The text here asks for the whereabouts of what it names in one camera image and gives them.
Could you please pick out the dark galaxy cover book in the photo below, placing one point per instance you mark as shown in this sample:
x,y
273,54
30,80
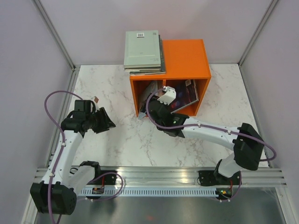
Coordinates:
x,y
186,95

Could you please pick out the aluminium frame post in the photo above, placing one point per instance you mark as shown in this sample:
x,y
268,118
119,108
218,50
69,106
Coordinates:
x,y
266,16
50,26

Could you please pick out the light blue book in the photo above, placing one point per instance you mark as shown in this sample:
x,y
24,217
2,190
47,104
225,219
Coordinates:
x,y
141,115

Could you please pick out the teal ocean cover book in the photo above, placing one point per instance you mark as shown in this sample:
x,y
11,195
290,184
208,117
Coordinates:
x,y
150,88

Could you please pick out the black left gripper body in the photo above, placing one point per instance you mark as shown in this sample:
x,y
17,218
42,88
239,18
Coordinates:
x,y
96,124

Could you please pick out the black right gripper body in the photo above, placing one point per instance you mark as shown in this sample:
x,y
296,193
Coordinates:
x,y
167,106

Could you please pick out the grey-green book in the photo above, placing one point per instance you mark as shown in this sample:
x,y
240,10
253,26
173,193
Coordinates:
x,y
142,49

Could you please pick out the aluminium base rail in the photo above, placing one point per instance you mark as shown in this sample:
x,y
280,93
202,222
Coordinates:
x,y
260,197

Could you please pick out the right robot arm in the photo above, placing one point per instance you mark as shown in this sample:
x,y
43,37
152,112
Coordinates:
x,y
244,141

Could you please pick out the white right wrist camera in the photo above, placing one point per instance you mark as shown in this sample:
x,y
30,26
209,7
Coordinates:
x,y
168,96

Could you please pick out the left aluminium frame post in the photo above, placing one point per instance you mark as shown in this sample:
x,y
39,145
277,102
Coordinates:
x,y
50,26

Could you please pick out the white slotted cable duct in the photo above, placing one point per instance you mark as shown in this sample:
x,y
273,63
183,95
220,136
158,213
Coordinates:
x,y
150,191

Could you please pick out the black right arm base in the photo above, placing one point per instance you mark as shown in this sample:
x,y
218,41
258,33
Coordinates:
x,y
206,178

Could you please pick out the right aluminium frame post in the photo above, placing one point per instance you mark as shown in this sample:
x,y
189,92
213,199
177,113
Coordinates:
x,y
266,16

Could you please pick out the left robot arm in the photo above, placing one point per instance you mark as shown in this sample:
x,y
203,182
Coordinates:
x,y
58,190

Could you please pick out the black cover book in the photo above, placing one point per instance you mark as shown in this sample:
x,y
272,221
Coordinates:
x,y
140,69

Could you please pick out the Alice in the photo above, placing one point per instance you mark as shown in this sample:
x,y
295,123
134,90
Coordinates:
x,y
148,72

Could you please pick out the orange wooden shelf box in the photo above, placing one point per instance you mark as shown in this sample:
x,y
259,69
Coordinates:
x,y
184,59

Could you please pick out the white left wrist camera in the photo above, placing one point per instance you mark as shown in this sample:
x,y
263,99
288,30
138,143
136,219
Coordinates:
x,y
95,99

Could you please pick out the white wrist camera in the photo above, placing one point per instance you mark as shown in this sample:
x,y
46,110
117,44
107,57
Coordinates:
x,y
168,96
95,99

